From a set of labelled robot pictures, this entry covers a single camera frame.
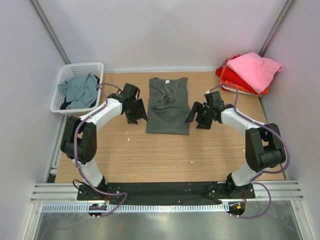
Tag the aluminium corner post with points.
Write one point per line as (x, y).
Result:
(50, 31)
(278, 23)

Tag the pink folded t-shirt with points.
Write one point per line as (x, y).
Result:
(256, 71)

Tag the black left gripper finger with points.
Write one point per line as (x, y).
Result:
(141, 112)
(132, 118)

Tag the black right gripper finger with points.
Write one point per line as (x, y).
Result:
(197, 108)
(204, 123)

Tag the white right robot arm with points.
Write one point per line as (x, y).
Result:
(264, 147)

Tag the dark grey t-shirt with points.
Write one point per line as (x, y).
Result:
(168, 106)

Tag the slotted white cable duct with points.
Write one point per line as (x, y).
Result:
(104, 208)

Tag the orange folded t-shirt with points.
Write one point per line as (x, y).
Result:
(244, 88)

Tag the red folded t-shirt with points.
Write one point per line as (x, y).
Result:
(225, 73)

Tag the white folded t-shirt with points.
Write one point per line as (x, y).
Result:
(231, 88)

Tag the light blue t-shirt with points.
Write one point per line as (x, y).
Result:
(80, 92)

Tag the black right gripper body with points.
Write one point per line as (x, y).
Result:
(205, 112)

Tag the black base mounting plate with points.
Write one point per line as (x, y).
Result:
(179, 193)

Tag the left aluminium corner post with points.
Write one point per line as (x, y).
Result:
(50, 31)

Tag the white plastic basket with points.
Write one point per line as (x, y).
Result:
(69, 71)

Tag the right aluminium corner post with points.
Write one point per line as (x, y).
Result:
(278, 23)

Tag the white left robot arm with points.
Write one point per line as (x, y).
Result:
(79, 140)

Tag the aluminium frame rail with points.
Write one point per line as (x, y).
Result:
(65, 192)

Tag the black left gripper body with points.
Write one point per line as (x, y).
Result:
(132, 110)

